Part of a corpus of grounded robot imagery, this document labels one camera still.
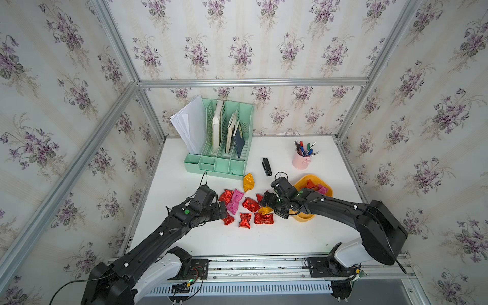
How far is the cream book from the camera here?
945mm

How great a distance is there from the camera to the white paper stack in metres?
0.93

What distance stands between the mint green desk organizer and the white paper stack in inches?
0.8
